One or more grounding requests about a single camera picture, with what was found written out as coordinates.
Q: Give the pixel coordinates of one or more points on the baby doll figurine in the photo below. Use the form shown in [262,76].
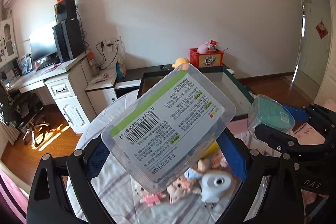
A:
[191,176]

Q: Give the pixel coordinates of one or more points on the white camera plug device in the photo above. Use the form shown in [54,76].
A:
[213,185]

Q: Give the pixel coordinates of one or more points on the snack bag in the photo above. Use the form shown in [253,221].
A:
[120,68]

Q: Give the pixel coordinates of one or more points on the black office chair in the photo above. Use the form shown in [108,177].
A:
[23,112]

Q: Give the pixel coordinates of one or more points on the computer monitor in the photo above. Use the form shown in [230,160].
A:
[42,43]

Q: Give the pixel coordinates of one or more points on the pink bedding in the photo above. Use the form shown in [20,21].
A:
[13,202]

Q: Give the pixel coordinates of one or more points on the yellow highlighter marker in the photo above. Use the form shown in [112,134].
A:
[211,150]

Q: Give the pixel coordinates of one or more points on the red cartoon storage crate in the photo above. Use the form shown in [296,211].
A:
[206,60]

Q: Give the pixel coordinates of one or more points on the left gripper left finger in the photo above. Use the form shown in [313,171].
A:
[49,201]

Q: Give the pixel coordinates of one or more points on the pink block toy figure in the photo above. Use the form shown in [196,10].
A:
[218,161]

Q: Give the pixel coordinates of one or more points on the clear floss pick box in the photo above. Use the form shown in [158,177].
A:
[167,130]

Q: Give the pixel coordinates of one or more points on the orange octopus plush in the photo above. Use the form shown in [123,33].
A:
[181,64]

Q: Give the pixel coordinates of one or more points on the striped white quilt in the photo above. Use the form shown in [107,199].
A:
[115,187]

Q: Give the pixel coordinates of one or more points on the pink storage box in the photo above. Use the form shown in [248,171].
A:
[222,79]

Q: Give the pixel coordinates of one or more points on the black computer tower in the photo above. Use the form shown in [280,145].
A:
[68,40]

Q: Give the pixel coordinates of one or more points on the pink pig plush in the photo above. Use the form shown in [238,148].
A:
[204,48]

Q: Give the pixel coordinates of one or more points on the hello kitty block figure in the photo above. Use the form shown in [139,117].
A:
[148,198]

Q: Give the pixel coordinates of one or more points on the white computer desk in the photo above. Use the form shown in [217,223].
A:
[66,84]

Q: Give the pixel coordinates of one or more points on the teal oval clear case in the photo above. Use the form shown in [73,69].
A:
[269,112]

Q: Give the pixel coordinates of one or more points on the white side cabinet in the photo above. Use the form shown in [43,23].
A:
[100,90]

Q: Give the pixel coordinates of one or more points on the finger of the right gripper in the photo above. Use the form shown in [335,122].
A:
[275,138]
[303,113]

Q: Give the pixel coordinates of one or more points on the black speaker box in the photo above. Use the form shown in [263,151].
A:
[65,10]

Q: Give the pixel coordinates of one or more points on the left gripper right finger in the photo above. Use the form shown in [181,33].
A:
[282,201]

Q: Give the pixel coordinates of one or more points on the white glass door cabinet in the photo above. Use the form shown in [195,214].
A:
[8,44]

